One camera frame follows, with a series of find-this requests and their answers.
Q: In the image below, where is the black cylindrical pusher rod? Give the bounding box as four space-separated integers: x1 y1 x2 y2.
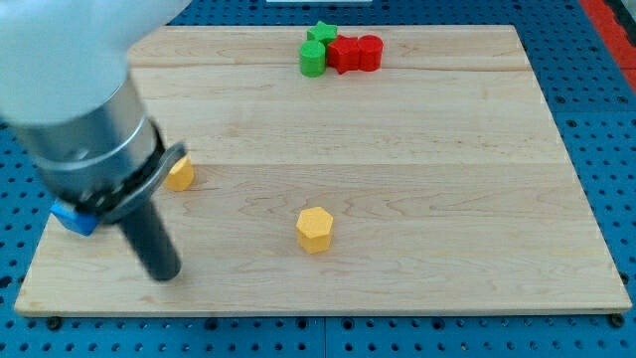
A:
118 201 181 281

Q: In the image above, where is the blue cube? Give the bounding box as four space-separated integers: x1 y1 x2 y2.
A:
50 200 99 237

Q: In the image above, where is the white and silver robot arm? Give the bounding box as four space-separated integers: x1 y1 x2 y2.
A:
1 0 188 281

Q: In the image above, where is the yellow heart block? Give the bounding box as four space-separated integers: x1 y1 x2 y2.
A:
163 155 195 192

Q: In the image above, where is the yellow hexagon block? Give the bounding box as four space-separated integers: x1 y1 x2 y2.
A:
296 207 334 254

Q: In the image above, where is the green cylinder block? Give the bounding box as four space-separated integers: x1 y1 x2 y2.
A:
299 40 326 78

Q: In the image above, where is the green star block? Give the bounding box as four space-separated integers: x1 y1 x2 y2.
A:
306 21 338 47

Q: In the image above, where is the red star block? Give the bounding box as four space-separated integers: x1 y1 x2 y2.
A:
327 35 360 75

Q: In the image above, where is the red cylinder block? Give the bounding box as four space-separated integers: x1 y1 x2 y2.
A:
358 35 384 72

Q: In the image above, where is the light wooden board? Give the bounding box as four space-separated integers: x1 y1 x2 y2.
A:
15 25 632 317

